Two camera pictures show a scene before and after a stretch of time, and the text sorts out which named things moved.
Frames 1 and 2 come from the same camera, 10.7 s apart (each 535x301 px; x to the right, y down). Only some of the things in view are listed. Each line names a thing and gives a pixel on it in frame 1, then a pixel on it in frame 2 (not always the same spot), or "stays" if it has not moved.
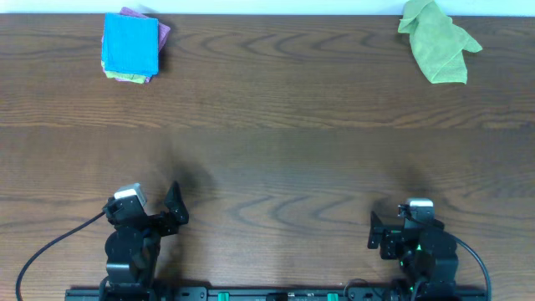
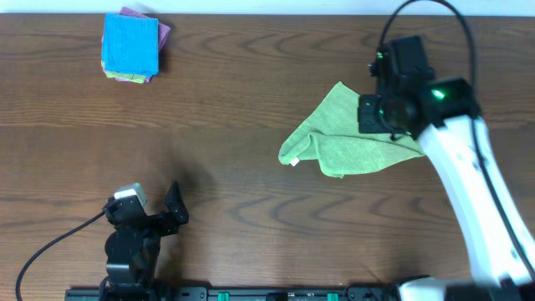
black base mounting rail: (373, 294) stays
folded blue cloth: (130, 44) stays
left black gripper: (165, 221) stays
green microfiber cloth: (438, 44) -> (330, 135)
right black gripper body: (392, 248) -> (374, 115)
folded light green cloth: (136, 79) stays
